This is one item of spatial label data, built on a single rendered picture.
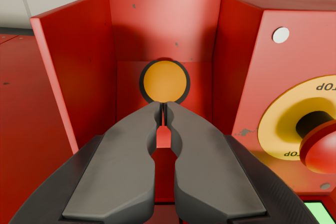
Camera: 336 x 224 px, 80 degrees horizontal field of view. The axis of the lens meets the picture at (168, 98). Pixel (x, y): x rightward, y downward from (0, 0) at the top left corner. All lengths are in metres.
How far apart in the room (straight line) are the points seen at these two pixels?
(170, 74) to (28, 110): 0.35
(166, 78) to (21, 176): 0.25
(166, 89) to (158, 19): 0.06
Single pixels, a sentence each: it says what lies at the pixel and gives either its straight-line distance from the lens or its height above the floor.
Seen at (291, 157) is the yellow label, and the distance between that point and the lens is 0.19.
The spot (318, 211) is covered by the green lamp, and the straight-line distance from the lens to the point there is 0.23.
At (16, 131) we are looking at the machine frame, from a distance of 0.43.
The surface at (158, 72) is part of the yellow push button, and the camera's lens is 0.18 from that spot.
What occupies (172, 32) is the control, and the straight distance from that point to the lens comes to 0.18.
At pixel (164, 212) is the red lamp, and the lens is 0.19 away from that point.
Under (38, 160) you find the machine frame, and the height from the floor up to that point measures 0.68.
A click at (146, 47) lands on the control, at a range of 0.19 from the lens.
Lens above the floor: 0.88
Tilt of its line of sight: 57 degrees down
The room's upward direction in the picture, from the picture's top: 177 degrees clockwise
